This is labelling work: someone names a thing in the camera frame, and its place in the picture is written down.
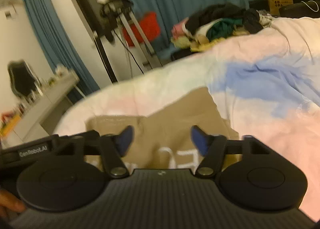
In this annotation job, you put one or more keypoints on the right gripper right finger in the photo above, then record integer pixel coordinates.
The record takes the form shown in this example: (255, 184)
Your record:
(212, 149)

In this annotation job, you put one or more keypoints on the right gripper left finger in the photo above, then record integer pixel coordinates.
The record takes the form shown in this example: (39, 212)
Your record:
(113, 148)

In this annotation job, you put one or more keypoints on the tan t-shirt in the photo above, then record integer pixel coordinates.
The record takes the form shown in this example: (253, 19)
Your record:
(163, 140)

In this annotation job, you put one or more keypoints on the pile of mixed clothes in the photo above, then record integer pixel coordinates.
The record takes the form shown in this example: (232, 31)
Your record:
(207, 28)

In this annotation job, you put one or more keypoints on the person left hand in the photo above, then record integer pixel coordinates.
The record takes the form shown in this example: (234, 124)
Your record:
(9, 202)

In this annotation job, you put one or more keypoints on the white vanity desk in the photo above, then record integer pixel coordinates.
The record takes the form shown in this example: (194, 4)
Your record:
(42, 117)

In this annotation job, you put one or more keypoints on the cosmetics on desk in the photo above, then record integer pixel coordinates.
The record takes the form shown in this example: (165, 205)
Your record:
(10, 119)

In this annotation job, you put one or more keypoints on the pastel tie-dye duvet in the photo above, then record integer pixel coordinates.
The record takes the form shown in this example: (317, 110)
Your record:
(265, 84)

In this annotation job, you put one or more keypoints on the wavy black vanity mirror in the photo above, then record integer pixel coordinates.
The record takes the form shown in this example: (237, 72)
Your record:
(23, 81)

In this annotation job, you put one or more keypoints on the blue curtain left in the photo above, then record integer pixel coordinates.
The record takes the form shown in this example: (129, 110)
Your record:
(55, 43)

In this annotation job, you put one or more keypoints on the garment steamer stand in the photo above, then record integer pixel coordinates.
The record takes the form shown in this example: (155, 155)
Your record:
(121, 12)

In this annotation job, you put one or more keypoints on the black armchair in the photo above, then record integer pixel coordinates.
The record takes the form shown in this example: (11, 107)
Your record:
(299, 8)

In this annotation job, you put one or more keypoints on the black wall socket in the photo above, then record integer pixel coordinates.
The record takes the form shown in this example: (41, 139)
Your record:
(8, 14)

